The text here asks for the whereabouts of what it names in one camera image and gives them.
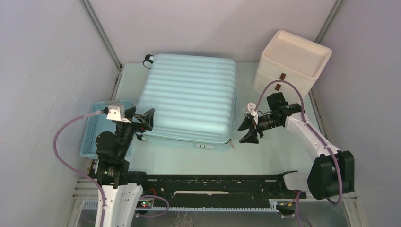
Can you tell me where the blue perforated plastic basket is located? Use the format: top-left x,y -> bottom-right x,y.
80,99 -> 133,159

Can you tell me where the aluminium frame rail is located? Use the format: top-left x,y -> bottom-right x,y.
64,178 -> 367,227

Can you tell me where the cream plastic drawer cabinet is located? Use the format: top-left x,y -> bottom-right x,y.
253,30 -> 332,104

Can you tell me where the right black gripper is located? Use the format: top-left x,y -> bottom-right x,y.
238,113 -> 281,144

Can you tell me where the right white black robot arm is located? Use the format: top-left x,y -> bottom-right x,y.
238,92 -> 355,200

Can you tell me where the light blue ribbed suitcase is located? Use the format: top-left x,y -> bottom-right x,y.
136,54 -> 237,150

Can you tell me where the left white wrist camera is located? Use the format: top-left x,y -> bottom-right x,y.
106,103 -> 131,123

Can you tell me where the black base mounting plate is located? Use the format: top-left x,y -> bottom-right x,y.
141,174 -> 296,210

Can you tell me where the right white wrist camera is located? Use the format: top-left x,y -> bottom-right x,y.
245,103 -> 259,125

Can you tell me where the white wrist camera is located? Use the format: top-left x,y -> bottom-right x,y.
245,103 -> 259,125
106,103 -> 131,123

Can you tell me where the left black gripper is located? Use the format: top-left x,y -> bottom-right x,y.
116,106 -> 154,158

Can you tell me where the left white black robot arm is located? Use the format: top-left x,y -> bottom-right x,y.
95,103 -> 155,227

